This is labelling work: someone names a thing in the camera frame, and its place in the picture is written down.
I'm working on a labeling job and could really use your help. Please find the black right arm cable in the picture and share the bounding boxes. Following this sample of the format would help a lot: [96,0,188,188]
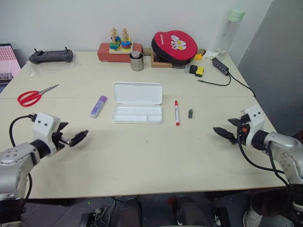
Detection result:
[236,132,292,187]

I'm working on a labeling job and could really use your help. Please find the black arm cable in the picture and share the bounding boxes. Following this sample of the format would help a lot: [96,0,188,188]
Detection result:
[9,114,36,148]
[236,132,292,187]

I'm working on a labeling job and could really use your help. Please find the black usb hub with cable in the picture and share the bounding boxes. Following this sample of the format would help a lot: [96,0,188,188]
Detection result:
[196,57,257,98]

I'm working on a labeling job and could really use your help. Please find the metal cup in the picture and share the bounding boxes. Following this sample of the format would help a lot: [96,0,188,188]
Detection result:
[128,51,145,72]

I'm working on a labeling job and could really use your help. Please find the clear bottle green lid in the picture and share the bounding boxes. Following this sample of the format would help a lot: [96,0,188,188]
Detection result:
[216,8,246,59]

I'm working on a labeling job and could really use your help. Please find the red black boxing pad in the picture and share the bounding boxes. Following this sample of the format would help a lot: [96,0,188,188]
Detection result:
[151,29,198,68]

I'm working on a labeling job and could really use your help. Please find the dark trouser leg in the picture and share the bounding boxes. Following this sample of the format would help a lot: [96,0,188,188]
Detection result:
[250,189,294,217]

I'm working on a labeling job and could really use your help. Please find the wooden tray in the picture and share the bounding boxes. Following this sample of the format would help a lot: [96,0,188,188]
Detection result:
[151,52,174,69]

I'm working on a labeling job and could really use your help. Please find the red cardboard box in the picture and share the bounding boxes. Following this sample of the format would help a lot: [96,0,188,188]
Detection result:
[97,42,143,63]

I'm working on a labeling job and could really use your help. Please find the red marker pen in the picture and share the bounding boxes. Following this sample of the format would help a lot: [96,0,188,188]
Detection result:
[174,100,181,126]

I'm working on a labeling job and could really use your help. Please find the black yellow small device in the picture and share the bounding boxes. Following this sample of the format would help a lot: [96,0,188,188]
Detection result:
[189,64,205,78]

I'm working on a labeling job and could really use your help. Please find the red handled scissors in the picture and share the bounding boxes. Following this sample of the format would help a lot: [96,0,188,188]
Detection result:
[17,84,60,108]

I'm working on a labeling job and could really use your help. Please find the laptop with pink screen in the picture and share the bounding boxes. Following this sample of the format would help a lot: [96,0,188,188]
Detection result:
[0,43,22,94]

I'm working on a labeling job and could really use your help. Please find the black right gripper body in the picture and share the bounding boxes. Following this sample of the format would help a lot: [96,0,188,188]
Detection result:
[237,113,250,145]

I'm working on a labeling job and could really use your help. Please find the wooden colourful stacking toy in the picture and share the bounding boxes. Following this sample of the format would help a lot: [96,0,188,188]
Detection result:
[108,27,134,55]

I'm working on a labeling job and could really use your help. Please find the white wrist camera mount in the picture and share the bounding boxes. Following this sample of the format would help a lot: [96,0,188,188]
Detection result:
[241,105,265,145]
[31,113,61,150]

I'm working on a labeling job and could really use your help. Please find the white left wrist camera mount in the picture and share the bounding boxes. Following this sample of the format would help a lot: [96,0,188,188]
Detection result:
[31,113,61,150]

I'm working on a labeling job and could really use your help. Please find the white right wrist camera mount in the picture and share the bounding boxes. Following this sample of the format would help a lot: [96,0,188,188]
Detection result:
[241,105,265,145]

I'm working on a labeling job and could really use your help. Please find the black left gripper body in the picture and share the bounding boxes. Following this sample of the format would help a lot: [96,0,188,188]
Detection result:
[52,131,72,151]

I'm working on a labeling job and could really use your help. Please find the brown cardboard tube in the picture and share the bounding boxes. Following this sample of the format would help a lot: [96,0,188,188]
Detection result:
[142,47,207,55]

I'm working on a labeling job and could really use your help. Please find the dark grey remote controller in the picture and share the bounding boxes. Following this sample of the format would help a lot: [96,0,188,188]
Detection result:
[28,47,75,65]

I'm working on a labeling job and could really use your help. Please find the crumpled white tissue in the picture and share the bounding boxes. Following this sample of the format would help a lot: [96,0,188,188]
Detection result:
[203,50,220,60]

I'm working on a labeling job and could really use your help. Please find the grey partition board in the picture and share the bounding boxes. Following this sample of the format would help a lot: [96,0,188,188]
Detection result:
[237,0,303,138]

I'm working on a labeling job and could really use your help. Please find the white plastic pencil case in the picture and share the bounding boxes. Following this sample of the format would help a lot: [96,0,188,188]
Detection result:
[111,81,164,124]

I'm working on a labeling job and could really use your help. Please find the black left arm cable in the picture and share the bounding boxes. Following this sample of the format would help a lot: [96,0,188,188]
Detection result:
[9,114,36,148]

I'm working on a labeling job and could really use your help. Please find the clear plastic bag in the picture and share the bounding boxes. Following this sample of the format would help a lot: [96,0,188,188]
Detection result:
[25,50,81,78]

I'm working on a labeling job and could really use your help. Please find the black power strip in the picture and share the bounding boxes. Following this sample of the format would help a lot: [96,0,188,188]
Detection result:
[81,207,105,227]

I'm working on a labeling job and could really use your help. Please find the white shoe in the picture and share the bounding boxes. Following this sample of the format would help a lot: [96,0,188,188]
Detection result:
[243,205,263,227]

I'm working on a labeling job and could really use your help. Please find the dark rounded shape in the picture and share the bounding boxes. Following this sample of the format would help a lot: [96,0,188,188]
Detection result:
[116,197,143,227]
[176,196,212,227]

